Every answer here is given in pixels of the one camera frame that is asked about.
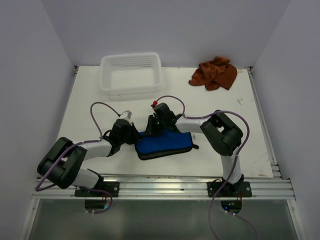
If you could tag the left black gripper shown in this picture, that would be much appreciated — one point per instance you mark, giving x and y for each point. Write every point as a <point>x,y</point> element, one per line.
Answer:
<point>136,135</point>

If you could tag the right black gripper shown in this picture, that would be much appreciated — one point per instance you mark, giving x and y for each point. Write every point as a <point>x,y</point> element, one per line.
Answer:
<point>151,131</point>

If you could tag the blue and grey towel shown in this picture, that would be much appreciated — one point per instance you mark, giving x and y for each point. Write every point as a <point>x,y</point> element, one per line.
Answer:
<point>167,144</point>

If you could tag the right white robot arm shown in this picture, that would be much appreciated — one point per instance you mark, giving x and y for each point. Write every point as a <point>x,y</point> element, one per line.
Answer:
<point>224,136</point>

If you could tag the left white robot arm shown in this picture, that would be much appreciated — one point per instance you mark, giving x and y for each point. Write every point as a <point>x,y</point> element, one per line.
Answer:
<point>62,165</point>

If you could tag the white plastic basket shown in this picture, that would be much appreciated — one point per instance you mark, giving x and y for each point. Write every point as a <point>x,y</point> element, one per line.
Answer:
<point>130,74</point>

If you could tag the brown towel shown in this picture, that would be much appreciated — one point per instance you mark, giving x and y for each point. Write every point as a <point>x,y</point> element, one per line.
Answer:
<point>214,74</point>

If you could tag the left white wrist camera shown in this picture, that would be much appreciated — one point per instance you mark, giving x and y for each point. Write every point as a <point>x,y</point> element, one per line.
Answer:
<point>126,115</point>

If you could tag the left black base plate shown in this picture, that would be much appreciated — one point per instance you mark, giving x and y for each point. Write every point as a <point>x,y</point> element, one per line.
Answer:
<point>100,190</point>

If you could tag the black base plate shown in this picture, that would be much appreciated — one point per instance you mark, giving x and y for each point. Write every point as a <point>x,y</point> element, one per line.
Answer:
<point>239,189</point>
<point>100,190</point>

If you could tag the aluminium rail frame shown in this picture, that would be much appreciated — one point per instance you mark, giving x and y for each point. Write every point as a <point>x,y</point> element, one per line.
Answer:
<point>182,181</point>

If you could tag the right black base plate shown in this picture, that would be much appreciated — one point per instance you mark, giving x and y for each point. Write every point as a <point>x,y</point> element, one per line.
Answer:
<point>239,189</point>

